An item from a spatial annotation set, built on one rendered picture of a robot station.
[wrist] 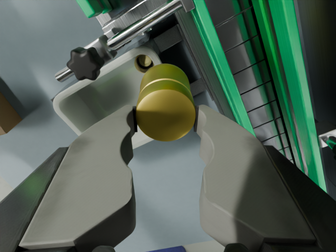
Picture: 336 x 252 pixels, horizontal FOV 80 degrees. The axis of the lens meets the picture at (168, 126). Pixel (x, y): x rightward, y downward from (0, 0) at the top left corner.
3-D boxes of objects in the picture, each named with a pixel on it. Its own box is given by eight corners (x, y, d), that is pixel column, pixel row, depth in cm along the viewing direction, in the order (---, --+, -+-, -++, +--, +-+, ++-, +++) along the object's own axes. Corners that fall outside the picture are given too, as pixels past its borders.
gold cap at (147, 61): (131, 56, 36) (134, 51, 40) (138, 75, 38) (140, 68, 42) (150, 51, 36) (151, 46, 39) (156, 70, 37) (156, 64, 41)
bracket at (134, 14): (173, 13, 32) (175, 16, 26) (124, 43, 35) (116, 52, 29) (162, -11, 31) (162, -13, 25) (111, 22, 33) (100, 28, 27)
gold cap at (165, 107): (138, 63, 14) (130, 87, 10) (190, 63, 14) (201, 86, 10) (142, 109, 16) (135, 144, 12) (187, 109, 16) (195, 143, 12)
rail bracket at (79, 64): (188, 8, 26) (205, 15, 15) (86, 70, 30) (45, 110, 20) (177, -17, 25) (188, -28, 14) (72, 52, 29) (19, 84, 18)
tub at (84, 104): (189, 102, 48) (194, 121, 40) (112, 140, 53) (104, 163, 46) (151, 32, 39) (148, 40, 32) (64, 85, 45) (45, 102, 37)
